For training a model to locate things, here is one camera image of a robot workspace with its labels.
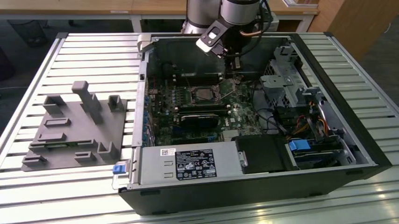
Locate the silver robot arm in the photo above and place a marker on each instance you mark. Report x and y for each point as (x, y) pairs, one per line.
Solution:
(240, 11)

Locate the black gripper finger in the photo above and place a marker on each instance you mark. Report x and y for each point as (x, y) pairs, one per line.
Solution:
(230, 67)
(238, 63)

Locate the CPU socket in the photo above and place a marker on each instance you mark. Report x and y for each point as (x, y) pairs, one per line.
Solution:
(204, 101)

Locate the black waste bin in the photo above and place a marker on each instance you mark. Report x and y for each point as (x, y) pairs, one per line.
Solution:
(29, 32)

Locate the grey parts rack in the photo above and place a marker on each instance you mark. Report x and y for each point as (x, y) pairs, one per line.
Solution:
(77, 130)

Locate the silver chipset heatsink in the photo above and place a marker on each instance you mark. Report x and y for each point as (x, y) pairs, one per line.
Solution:
(231, 135)

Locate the wooden cabinet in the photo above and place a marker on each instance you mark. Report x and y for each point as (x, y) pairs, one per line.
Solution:
(358, 23)

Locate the black PC case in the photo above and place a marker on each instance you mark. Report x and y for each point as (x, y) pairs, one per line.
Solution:
(218, 196)

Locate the black RAM slot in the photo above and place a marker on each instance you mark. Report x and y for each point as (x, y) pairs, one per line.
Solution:
(202, 78)
(202, 81)
(202, 75)
(202, 106)
(202, 111)

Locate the green RAM stick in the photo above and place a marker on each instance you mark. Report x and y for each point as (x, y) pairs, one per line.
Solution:
(57, 146)

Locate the wooden desk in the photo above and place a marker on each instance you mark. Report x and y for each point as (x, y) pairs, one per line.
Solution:
(93, 5)

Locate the silver power supply unit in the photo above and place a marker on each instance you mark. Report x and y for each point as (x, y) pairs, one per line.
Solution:
(155, 168)

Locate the metal drive cage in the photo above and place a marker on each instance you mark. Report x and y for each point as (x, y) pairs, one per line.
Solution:
(280, 93)

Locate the green motherboard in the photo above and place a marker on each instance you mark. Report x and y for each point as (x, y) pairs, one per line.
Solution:
(240, 112)

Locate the black plastic duct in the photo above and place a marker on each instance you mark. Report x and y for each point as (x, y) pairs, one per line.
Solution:
(264, 154)

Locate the black graphics card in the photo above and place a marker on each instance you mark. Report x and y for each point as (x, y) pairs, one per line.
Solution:
(199, 122)

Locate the blue disk carrier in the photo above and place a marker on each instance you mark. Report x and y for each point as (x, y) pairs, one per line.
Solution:
(299, 145)

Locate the blue case latch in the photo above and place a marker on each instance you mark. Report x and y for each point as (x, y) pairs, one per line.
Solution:
(119, 170)

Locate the black disk drive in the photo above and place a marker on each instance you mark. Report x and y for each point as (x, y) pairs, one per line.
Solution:
(315, 158)

